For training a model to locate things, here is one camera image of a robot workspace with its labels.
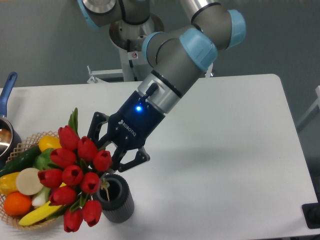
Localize green bok choy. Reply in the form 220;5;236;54
31;147;56;208

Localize dark grey ribbed vase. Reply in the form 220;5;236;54
93;173;135;224

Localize green cucumber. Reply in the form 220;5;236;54
0;145;41;177

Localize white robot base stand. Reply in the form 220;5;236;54
87;13;164;84

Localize woven wicker basket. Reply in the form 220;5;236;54
0;130;59;231

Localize red tulip bouquet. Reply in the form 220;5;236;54
38;109;112;233

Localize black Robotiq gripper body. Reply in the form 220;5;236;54
97;91;165;151

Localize yellow banana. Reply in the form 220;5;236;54
18;182;67;227

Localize orange fruit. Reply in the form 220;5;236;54
3;191;32;216

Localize yellow squash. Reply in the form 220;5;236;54
38;135;62;152

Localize beige round disc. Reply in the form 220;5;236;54
15;167;44;196

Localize black device at table edge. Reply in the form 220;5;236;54
301;202;320;229

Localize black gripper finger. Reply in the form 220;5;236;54
87;111;111;145
110;147;151;173

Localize yellow bell pepper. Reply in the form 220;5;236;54
0;172;20;196

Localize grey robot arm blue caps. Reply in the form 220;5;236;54
78;0;247;173

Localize white furniture frame right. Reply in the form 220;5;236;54
296;85;320;134

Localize blue handled steel saucepan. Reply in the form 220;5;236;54
0;72;22;169

